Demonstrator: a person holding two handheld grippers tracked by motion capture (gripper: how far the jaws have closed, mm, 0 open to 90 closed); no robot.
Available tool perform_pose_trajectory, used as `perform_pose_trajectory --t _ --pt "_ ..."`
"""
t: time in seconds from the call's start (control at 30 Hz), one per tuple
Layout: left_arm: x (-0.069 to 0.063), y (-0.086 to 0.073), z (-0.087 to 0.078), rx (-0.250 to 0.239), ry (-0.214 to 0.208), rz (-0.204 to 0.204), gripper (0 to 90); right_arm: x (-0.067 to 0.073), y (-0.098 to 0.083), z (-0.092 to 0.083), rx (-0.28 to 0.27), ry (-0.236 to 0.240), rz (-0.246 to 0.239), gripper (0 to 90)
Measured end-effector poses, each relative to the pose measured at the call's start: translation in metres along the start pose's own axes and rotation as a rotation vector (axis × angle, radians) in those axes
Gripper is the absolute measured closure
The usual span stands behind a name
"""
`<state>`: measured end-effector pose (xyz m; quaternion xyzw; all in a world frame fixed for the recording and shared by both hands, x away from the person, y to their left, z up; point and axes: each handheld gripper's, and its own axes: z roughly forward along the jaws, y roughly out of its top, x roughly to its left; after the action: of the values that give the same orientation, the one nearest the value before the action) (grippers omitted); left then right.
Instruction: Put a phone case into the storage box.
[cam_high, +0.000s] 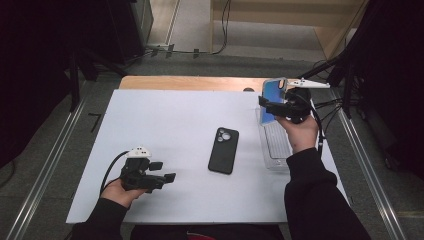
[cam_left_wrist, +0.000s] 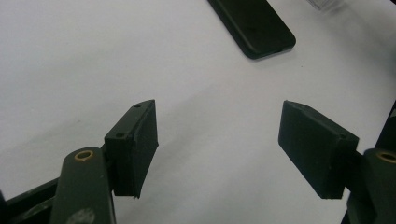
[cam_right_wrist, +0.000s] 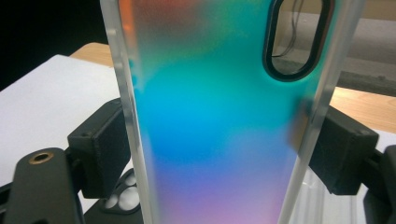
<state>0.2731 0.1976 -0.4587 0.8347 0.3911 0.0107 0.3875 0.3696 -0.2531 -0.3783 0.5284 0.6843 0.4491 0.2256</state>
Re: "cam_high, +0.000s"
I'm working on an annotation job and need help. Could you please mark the person's right hand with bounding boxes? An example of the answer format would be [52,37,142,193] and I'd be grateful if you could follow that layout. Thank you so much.
[275,114,320,155]

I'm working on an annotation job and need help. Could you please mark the blue phone case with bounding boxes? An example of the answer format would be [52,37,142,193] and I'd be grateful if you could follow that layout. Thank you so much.
[260,77,288,127]

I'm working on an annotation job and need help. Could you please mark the white table board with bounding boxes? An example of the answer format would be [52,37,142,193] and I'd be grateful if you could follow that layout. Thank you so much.
[65,89,349,224]

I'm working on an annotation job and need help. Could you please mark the wooden table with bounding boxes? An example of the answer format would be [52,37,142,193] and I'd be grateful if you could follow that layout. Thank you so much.
[118,75,301,93]

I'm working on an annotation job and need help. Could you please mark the dark cabinet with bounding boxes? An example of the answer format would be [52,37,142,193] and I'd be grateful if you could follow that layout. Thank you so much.
[108,0,154,66]

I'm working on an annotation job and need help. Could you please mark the black phone case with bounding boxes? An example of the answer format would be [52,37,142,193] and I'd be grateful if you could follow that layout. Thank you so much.
[207,126,240,176]

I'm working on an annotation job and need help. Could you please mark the person's left hand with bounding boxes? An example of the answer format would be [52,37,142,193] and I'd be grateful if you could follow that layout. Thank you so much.
[100,179,148,210]

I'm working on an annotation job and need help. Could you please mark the black floor cables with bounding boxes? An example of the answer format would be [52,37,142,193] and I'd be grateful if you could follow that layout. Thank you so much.
[314,96,346,135]

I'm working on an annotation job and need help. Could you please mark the black metal stand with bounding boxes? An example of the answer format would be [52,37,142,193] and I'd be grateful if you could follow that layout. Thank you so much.
[66,46,128,113]

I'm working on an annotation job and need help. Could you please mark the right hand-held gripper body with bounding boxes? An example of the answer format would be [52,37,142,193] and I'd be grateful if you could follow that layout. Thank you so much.
[275,77,331,125]

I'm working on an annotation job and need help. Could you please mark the light wooden shelf unit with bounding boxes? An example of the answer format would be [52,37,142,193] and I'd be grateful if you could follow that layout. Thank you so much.
[209,0,369,61]

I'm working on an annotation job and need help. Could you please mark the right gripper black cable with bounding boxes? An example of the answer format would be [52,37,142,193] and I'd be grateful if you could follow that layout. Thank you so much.
[308,98,327,158]

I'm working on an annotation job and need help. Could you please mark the black tripod stand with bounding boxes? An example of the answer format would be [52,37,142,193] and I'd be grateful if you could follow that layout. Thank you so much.
[297,31,368,120]

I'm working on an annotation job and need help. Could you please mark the floor cable with clips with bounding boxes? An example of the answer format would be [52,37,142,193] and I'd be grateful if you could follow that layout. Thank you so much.
[126,43,214,66]

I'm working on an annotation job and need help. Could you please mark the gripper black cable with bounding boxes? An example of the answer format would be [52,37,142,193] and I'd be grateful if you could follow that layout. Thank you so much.
[99,150,131,196]
[308,98,327,158]

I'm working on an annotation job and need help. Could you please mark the metal floor rail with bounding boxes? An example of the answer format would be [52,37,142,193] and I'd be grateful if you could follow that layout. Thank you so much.
[5,99,88,240]
[328,89,408,240]

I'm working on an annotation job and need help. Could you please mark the black curtain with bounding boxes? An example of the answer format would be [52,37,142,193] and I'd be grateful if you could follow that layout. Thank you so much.
[0,0,113,169]
[346,0,424,183]

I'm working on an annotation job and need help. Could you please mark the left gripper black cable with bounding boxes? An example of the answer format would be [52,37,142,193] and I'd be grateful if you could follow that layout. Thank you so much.
[99,150,131,196]

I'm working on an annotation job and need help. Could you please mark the hanging black cable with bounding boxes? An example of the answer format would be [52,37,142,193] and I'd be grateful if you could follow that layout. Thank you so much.
[211,0,233,56]

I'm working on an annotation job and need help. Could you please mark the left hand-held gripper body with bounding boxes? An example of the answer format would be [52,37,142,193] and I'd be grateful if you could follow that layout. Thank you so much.
[119,146,167,194]

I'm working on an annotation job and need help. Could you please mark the clear plastic packaging tray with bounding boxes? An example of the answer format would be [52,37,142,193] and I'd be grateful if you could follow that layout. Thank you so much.
[255,106,295,172]

